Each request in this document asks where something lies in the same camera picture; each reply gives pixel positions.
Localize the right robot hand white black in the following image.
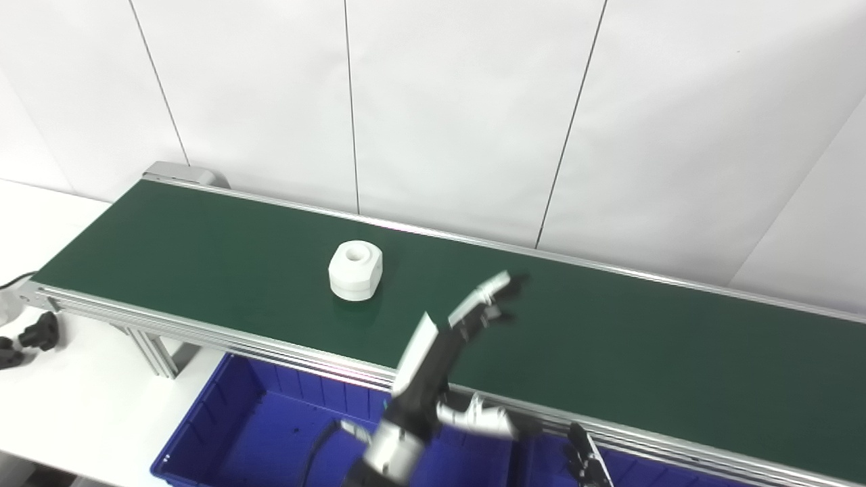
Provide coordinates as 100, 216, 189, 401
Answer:
565, 422, 616, 487

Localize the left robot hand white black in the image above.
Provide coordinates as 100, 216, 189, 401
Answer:
382, 271, 545, 447

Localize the white hexagonal plastic part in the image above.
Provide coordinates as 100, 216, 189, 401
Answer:
328, 241, 384, 302

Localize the blue plastic bin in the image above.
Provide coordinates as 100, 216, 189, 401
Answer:
518, 433, 752, 487
150, 352, 528, 487

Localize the green conveyor belt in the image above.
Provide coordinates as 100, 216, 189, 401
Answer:
32, 179, 866, 484
17, 161, 866, 487

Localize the aluminium conveyor leg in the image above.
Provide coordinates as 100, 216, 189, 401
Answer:
112, 325, 200, 379

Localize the grey conveyor motor housing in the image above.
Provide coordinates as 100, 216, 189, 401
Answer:
142, 161, 231, 189

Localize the black knob-shaped plastic part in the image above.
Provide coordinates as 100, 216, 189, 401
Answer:
19, 311, 60, 351

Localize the white conveyor end cap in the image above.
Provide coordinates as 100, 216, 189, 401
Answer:
0, 271, 38, 327

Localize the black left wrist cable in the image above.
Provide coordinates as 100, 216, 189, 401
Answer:
298, 419, 373, 487

